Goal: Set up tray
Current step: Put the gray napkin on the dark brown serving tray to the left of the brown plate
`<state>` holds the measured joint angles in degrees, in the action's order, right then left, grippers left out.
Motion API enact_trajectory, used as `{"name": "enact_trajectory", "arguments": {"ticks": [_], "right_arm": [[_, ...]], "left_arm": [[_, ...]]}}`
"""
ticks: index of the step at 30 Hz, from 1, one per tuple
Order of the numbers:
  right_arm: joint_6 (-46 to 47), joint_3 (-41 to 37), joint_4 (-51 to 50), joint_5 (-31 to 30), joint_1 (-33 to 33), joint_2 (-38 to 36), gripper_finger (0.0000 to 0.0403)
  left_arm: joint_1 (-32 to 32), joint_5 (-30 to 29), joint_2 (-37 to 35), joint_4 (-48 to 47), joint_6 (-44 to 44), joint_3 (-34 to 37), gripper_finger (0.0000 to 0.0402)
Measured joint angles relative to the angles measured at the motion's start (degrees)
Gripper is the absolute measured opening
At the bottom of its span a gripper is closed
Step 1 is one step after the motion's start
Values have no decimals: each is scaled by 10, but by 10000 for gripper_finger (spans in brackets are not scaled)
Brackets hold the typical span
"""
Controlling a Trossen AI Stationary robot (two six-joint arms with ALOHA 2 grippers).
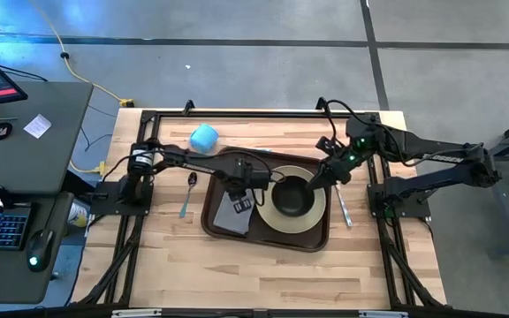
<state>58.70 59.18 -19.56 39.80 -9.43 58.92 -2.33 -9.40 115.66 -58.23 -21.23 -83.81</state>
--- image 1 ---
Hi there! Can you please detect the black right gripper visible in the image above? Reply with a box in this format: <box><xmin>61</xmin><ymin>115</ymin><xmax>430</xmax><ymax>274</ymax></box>
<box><xmin>307</xmin><ymin>148</ymin><xmax>358</xmax><ymax>191</ymax></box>

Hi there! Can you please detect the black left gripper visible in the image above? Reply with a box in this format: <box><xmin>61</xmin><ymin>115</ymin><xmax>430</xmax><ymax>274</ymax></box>
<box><xmin>225</xmin><ymin>159</ymin><xmax>273</xmax><ymax>215</ymax></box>

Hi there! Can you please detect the grey cloth napkin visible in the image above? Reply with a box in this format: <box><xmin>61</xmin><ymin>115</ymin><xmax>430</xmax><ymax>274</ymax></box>
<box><xmin>212</xmin><ymin>188</ymin><xmax>258</xmax><ymax>235</ymax></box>

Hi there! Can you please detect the dark grey bowl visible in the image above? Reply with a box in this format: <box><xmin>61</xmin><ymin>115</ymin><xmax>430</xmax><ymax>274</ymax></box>
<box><xmin>270</xmin><ymin>175</ymin><xmax>316</xmax><ymax>218</ymax></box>

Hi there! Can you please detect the beige round plate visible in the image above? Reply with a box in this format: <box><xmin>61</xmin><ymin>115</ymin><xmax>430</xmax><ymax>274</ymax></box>
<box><xmin>254</xmin><ymin>164</ymin><xmax>327</xmax><ymax>235</ymax></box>

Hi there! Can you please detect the spoon with teal handle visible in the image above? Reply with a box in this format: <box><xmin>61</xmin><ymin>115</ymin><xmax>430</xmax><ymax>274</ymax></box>
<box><xmin>179</xmin><ymin>171</ymin><xmax>199</xmax><ymax>219</ymax></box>

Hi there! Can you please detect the light blue plastic mug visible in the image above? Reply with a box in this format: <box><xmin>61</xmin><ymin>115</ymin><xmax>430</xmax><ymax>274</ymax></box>
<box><xmin>189</xmin><ymin>123</ymin><xmax>220</xmax><ymax>155</ymax></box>

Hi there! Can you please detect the dark brown serving tray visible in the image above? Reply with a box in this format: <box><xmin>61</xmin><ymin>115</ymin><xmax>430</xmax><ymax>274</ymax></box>
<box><xmin>200</xmin><ymin>146</ymin><xmax>331</xmax><ymax>253</ymax></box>

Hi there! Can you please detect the silver aluminium bar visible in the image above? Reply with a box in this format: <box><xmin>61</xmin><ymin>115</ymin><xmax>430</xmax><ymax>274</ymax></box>
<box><xmin>358</xmin><ymin>310</ymin><xmax>410</xmax><ymax>318</ymax></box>
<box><xmin>110</xmin><ymin>308</ymin><xmax>163</xmax><ymax>318</ymax></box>

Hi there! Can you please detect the white printed cup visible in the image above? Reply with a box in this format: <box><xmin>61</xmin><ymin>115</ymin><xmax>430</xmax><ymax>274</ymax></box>
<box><xmin>66</xmin><ymin>201</ymin><xmax>88</xmax><ymax>229</ymax></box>

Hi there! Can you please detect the black computer mouse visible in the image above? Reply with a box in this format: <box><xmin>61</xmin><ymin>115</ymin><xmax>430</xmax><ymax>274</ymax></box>
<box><xmin>25</xmin><ymin>228</ymin><xmax>55</xmax><ymax>273</ymax></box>

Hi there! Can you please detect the white paper note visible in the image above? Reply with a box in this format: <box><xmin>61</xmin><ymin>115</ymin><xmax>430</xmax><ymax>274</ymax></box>
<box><xmin>23</xmin><ymin>113</ymin><xmax>53</xmax><ymax>140</ymax></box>

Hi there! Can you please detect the dark grey desk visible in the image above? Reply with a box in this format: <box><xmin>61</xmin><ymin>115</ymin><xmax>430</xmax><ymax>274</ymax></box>
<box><xmin>0</xmin><ymin>192</ymin><xmax>75</xmax><ymax>306</ymax></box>

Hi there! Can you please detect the black aluminium table frame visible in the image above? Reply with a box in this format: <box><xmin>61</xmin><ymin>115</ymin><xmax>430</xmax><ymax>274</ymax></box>
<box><xmin>77</xmin><ymin>108</ymin><xmax>445</xmax><ymax>308</ymax></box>

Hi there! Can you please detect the yellow cord with plug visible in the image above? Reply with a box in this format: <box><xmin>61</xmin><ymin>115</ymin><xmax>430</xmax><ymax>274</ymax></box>
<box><xmin>69</xmin><ymin>159</ymin><xmax>106</xmax><ymax>175</ymax></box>

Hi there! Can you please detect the yellow extension cord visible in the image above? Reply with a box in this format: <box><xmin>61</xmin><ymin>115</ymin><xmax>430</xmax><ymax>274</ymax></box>
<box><xmin>28</xmin><ymin>0</ymin><xmax>135</xmax><ymax>109</ymax></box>

